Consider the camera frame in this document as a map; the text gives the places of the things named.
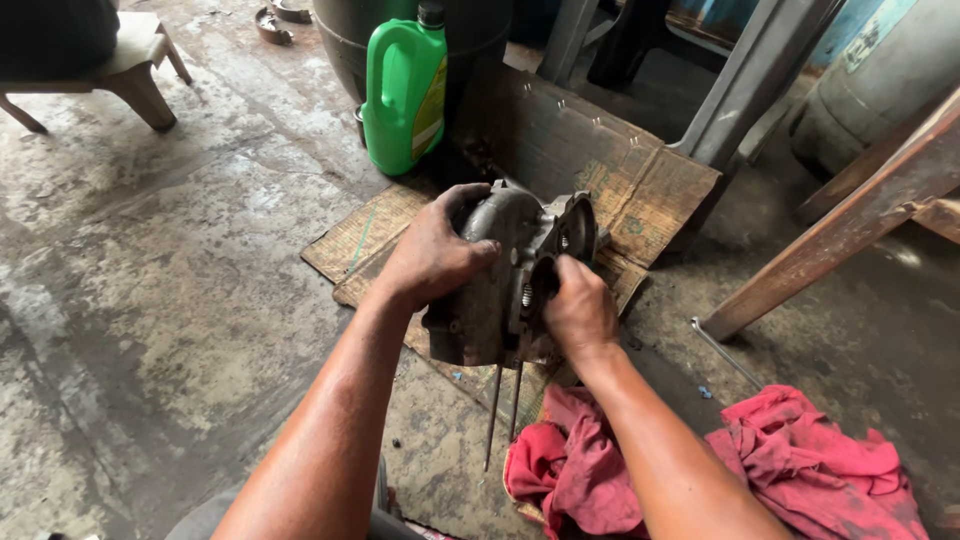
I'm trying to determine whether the person's left hand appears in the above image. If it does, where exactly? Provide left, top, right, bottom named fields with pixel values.
left=372, top=182, right=502, bottom=313

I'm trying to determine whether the person's right hand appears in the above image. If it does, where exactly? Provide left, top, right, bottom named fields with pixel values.
left=542, top=254, right=621, bottom=366

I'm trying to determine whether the grey metal engine crankcase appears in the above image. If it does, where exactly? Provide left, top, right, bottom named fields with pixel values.
left=421, top=178, right=612, bottom=369

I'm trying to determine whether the flattened brown cardboard sheet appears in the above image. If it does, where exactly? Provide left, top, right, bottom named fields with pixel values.
left=300, top=63, right=723, bottom=436

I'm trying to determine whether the long metal stud bolt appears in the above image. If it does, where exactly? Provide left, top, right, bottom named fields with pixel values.
left=483, top=363, right=504, bottom=473
left=508, top=360, right=524, bottom=444

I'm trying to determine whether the silver metal hex key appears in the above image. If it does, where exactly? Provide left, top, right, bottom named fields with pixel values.
left=690, top=316, right=765, bottom=391

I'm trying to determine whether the green plastic oil jug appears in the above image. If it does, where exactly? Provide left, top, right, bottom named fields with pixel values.
left=361, top=2, right=449, bottom=178

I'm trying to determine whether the black plastic stool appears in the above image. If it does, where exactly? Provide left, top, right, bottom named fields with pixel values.
left=586, top=0, right=676, bottom=93

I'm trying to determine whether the red dirty rag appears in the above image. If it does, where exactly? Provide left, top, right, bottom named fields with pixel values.
left=503, top=384, right=931, bottom=540

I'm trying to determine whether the dark metal drum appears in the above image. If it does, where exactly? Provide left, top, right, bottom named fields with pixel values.
left=312, top=0, right=514, bottom=106

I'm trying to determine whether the grey metal chair leg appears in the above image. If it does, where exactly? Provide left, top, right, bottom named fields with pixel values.
left=669, top=0, right=845, bottom=177

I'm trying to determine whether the brown wooden bench leg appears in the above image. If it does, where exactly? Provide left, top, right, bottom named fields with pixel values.
left=701, top=86, right=960, bottom=343

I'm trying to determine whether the grey gas cylinder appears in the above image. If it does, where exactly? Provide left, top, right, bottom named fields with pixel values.
left=789, top=0, right=960, bottom=181

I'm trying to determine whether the rusty brake shoe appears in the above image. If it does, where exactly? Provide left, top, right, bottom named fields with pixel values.
left=270, top=0, right=314, bottom=25
left=254, top=6, right=295, bottom=47

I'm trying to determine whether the small wooden stool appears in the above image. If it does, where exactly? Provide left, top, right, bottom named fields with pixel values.
left=0, top=11, right=194, bottom=136

